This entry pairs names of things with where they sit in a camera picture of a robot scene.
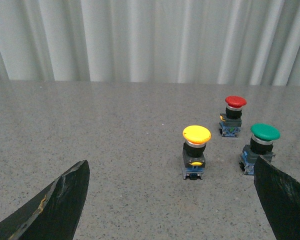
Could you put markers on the white corrugated curtain backdrop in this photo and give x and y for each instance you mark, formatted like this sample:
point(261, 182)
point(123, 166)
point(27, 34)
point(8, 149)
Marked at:
point(236, 42)

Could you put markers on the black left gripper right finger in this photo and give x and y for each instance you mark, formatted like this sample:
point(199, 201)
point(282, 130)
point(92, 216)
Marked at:
point(279, 195)

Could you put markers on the green mushroom push button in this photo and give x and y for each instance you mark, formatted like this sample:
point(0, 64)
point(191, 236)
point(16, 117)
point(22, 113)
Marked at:
point(261, 143)

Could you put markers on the yellow mushroom push button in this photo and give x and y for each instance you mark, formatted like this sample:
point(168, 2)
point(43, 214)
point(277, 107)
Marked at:
point(194, 162)

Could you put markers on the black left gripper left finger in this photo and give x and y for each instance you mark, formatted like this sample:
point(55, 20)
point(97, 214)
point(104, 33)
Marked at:
point(54, 213)

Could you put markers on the red mushroom push button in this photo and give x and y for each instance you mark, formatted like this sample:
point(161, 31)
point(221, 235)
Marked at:
point(230, 122)

